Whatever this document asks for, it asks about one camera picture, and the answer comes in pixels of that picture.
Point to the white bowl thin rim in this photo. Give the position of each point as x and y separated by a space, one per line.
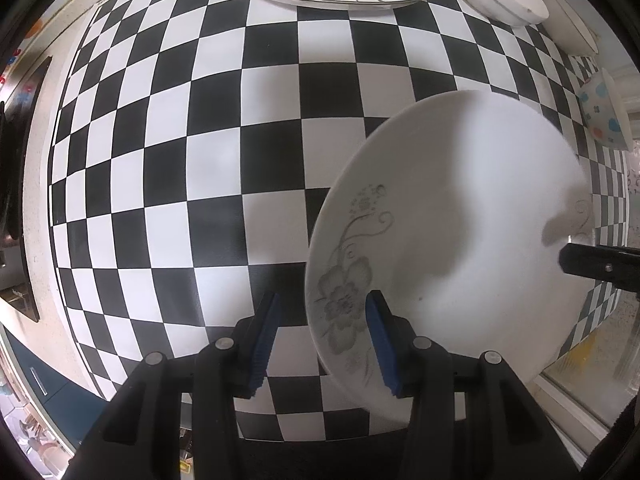
567 29

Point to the white bowl coloured dots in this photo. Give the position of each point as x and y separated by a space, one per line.
604 113

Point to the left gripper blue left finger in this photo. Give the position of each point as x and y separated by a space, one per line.
260 339

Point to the black white checkered tablecloth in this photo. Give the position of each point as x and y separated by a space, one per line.
195 143

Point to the white plate grey flower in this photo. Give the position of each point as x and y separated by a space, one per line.
456 209

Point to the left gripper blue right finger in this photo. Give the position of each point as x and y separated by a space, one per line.
392 338

